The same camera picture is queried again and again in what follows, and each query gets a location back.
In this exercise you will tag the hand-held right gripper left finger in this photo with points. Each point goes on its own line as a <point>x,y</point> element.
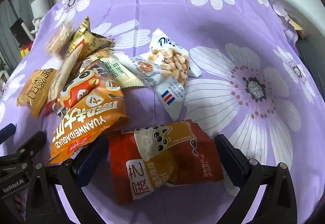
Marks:
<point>87,163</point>

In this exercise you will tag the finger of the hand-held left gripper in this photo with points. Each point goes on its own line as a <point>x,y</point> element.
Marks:
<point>6,134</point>
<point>33,148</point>

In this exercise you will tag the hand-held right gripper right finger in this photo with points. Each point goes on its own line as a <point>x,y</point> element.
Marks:
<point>232,158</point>

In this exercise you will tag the yellow packet black characters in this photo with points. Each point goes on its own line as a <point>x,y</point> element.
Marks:
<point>35,89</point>

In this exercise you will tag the red brown snack packet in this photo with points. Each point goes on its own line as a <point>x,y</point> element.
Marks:
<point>177,142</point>

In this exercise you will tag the beige packet red edges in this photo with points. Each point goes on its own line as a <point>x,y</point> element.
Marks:
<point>63,74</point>

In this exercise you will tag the cream packet green print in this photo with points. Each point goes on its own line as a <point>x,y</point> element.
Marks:
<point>121,74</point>

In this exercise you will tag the orange seed snack packet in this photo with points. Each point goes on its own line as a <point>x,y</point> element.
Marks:
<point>88,122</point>

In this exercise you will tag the red panda print packet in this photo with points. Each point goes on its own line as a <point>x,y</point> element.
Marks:
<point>78,89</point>

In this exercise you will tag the yellow red box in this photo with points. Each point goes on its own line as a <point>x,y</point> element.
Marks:
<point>26,50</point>

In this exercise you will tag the white packet striped flag mark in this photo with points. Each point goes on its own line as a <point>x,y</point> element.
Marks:
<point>170,97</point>

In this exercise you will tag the tan speckled snack packet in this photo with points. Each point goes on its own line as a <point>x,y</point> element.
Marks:
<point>58,41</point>

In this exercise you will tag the white peanut snack packet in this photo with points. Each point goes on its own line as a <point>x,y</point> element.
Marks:
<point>167,61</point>

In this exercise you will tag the gold ridged snack packet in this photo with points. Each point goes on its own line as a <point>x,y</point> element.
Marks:
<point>88,38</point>

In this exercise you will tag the grey pillow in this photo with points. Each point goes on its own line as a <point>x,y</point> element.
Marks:
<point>309,61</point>

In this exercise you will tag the yellowish folded cloth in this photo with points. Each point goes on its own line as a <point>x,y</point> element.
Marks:
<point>297,27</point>

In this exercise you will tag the purple floral blanket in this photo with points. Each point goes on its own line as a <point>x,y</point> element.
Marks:
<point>177,6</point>

